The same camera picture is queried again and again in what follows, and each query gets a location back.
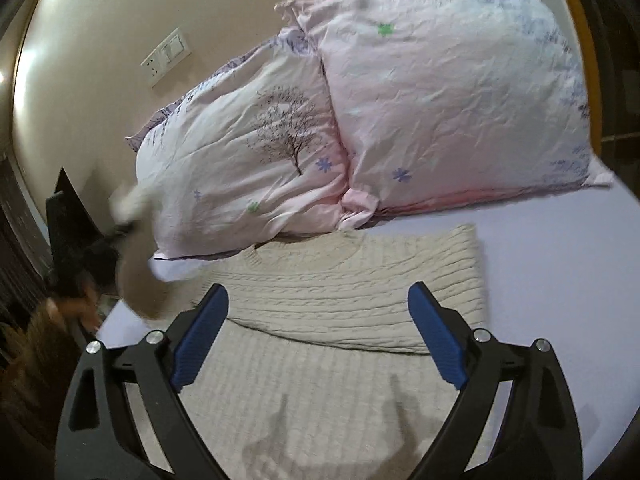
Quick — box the cream cable-knit sweater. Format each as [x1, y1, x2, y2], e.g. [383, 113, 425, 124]
[109, 179, 511, 480]

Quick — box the lavender bed sheet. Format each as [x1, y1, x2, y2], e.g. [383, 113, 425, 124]
[101, 183, 639, 475]

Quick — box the pink pillow with tree print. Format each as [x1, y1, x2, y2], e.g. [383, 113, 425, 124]
[128, 28, 376, 259]

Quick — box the pink floral pillow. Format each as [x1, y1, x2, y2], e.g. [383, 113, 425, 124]
[277, 0, 613, 214]

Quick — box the white wall switch panel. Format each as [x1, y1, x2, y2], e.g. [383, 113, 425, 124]
[140, 28, 191, 88]

